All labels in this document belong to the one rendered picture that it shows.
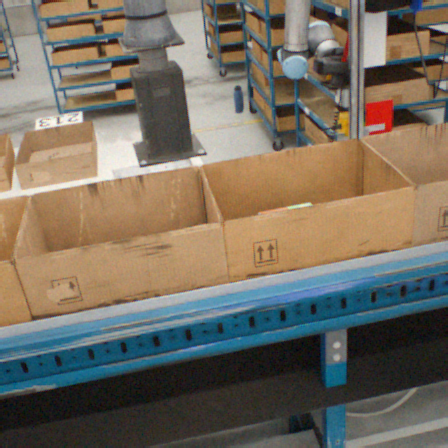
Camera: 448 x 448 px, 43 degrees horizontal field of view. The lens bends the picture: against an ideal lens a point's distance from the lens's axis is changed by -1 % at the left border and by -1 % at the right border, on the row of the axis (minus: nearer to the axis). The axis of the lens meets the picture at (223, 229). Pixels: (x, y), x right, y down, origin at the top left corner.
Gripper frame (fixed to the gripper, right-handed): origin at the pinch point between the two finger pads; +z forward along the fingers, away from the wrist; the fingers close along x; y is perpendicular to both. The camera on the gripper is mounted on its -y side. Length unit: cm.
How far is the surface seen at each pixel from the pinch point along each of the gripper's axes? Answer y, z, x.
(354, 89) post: -6.9, 5.2, 1.3
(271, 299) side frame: -45, 89, 55
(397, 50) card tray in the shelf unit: 18, -35, -37
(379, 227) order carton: -48, 80, 30
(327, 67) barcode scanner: -11.8, -1.9, 9.3
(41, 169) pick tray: 18, -3, 112
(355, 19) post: -26.5, -6.1, 1.1
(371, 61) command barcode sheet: -11.3, -2.0, -6.4
